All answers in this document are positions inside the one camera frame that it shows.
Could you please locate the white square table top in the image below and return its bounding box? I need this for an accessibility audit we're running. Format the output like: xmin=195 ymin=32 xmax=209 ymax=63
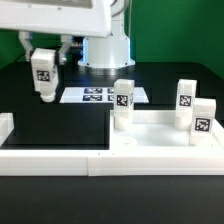
xmin=109 ymin=110 xmax=224 ymax=150

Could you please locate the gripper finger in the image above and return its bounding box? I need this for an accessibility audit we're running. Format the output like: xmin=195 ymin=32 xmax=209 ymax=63
xmin=58 ymin=35 xmax=73 ymax=65
xmin=18 ymin=31 xmax=33 ymax=62

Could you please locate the white sheet with markers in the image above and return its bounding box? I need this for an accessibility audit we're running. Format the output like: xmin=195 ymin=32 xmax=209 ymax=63
xmin=59 ymin=86 xmax=150 ymax=104

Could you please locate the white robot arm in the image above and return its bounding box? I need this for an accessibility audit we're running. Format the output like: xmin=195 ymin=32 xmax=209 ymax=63
xmin=0 ymin=0 xmax=135 ymax=75

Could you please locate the white U-shaped fence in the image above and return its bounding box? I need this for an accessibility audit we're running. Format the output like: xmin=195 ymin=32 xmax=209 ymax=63
xmin=0 ymin=114 xmax=224 ymax=176

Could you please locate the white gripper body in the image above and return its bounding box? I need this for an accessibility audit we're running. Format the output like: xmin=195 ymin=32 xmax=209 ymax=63
xmin=0 ymin=0 xmax=112 ymax=37

